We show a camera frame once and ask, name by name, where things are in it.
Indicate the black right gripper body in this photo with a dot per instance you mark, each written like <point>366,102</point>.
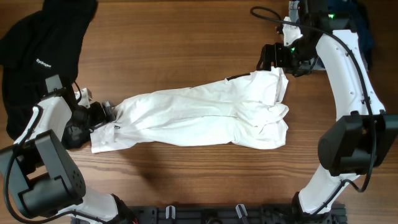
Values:
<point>267,56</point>

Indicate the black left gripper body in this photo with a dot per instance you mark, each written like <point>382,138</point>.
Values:
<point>87,119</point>

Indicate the white Puma t-shirt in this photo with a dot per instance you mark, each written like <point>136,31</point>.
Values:
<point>245,110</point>

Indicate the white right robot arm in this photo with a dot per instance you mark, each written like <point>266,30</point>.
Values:
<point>363,131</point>

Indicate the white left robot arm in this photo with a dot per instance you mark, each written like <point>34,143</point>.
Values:
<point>42,182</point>

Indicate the dark blue polo shirt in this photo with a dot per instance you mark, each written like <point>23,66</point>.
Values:
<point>359,14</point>

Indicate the black garment with logo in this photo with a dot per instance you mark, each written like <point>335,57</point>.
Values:
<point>41,45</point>

